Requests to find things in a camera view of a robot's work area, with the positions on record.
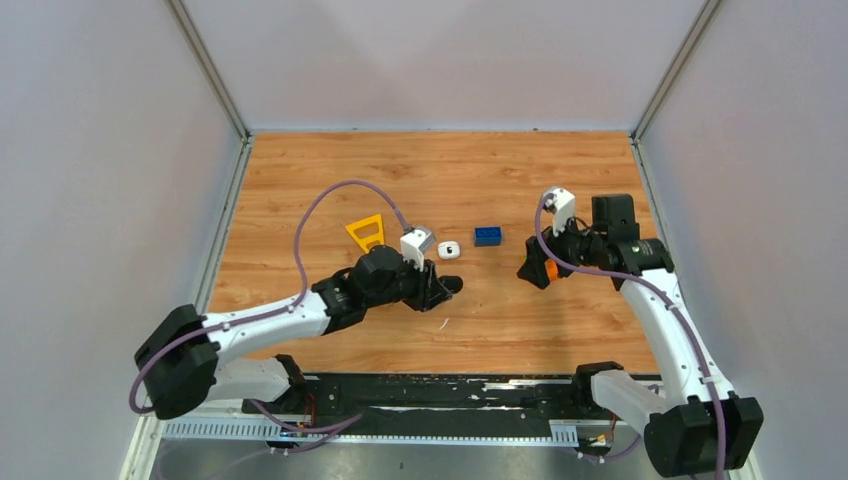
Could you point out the yellow triangular plastic frame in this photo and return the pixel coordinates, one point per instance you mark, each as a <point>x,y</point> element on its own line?
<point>368,232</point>

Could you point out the white earbud charging case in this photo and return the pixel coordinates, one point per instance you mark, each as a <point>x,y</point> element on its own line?
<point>449,250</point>

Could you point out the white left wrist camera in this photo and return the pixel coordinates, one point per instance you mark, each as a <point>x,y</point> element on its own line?
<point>414,244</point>

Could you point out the black oval earbud case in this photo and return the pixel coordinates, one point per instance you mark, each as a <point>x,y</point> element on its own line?
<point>453,284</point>

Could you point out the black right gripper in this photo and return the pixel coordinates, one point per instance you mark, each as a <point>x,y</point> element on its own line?
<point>533,268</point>

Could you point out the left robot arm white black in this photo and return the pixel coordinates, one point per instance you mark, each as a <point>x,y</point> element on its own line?
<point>191,358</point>

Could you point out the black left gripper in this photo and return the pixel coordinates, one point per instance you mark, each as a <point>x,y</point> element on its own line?
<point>431,292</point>

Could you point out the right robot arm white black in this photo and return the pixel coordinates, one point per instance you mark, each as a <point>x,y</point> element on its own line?
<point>699,424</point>

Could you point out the blue toy brick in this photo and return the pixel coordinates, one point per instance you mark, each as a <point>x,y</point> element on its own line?
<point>487,236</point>

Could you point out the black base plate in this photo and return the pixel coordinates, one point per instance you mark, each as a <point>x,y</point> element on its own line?
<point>451,406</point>

